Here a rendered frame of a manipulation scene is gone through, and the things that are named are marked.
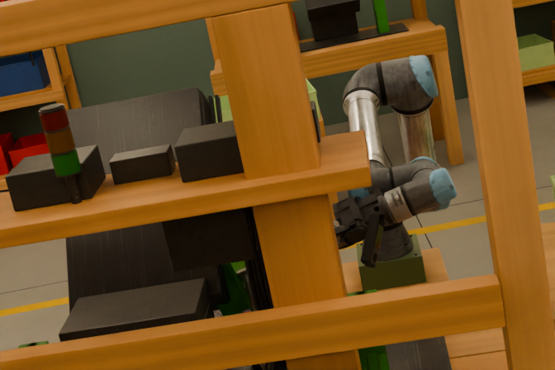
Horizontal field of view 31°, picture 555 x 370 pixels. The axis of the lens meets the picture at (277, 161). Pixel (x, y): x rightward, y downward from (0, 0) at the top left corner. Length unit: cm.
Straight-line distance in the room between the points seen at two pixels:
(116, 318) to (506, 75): 96
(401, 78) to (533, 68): 508
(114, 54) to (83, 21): 612
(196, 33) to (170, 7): 607
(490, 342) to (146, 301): 86
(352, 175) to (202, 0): 41
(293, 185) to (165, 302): 50
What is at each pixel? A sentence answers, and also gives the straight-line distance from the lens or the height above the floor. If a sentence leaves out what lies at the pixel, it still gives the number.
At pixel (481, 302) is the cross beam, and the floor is 124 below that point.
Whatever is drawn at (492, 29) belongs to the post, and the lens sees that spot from 181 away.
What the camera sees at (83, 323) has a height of 124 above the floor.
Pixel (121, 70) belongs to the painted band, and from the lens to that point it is 797.
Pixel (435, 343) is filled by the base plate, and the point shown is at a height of 90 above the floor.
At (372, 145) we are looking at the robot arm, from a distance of 241.
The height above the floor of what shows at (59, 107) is 173.
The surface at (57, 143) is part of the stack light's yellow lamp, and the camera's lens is 192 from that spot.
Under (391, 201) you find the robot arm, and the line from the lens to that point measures 223.
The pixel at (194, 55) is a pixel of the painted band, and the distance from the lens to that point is 790.
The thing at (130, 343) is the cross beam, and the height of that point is 127.
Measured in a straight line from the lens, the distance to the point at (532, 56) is 763.
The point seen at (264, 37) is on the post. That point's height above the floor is 180.
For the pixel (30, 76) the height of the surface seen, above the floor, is 95.
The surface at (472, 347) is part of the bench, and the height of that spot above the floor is 88.
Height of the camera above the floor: 209
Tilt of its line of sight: 17 degrees down
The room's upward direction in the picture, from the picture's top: 12 degrees counter-clockwise
